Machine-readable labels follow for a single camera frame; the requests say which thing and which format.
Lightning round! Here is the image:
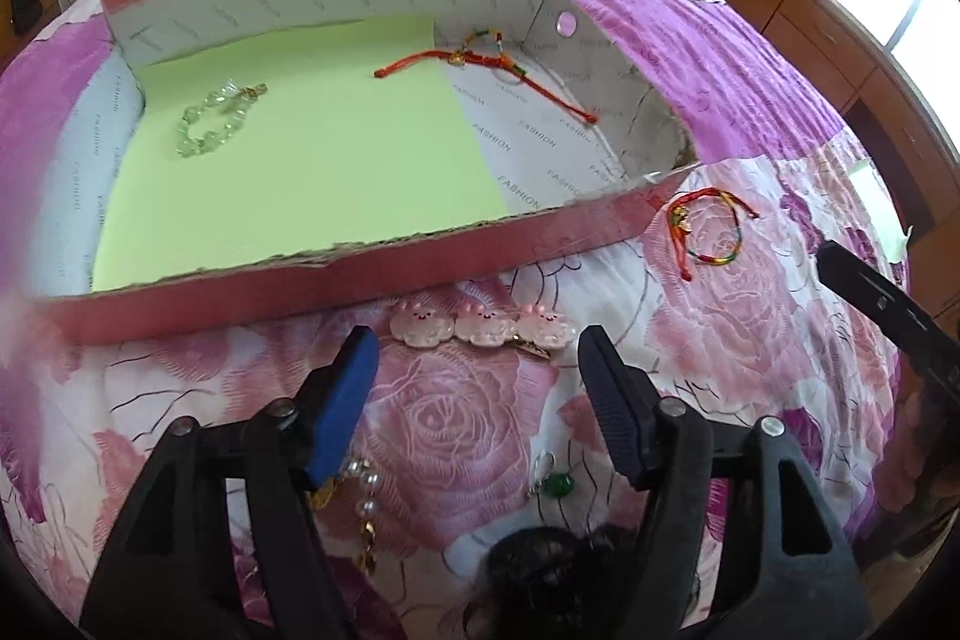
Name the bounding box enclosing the pink bunny hair clip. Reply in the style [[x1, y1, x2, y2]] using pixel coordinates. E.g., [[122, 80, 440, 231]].
[[388, 301, 580, 360]]

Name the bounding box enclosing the floral purple pink bedspread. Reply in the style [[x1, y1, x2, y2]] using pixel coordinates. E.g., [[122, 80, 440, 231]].
[[0, 0, 912, 640]]

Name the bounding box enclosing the green gem earring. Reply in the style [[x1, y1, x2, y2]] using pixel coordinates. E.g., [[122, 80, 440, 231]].
[[525, 452, 578, 500]]

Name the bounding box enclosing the gold pearl brooch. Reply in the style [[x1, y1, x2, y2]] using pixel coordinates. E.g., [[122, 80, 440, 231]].
[[311, 452, 385, 573]]

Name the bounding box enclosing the long wooden cabinet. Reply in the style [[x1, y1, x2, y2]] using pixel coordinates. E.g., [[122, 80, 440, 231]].
[[630, 0, 960, 251]]

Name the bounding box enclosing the green bead bracelet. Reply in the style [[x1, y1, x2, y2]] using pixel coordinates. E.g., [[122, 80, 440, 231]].
[[176, 80, 269, 157]]

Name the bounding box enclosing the loose green paper sheet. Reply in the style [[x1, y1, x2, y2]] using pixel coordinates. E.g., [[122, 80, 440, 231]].
[[851, 158, 914, 266]]

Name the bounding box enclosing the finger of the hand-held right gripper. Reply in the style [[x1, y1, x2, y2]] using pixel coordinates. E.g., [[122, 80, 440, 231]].
[[817, 241, 960, 386]]

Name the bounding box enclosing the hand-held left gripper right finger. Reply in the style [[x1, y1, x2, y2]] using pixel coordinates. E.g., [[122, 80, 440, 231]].
[[577, 325, 875, 640]]

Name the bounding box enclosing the pink cardboard box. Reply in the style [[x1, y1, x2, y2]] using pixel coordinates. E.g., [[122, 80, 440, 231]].
[[34, 0, 698, 345]]

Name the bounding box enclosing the green paper liner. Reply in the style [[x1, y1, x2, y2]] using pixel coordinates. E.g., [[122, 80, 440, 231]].
[[91, 16, 512, 292]]

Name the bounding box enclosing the dark hanging bag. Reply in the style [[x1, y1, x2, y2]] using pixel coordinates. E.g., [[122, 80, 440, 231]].
[[7, 0, 44, 35]]

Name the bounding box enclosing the black hair scrunchie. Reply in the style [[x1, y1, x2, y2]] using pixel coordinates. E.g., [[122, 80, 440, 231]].
[[461, 524, 702, 640]]

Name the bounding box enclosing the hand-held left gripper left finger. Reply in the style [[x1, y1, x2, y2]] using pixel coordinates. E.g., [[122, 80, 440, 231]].
[[79, 325, 383, 640]]

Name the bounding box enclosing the red multicolour string bracelet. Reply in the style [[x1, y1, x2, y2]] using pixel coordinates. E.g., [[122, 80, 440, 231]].
[[373, 29, 599, 124], [666, 186, 760, 281]]

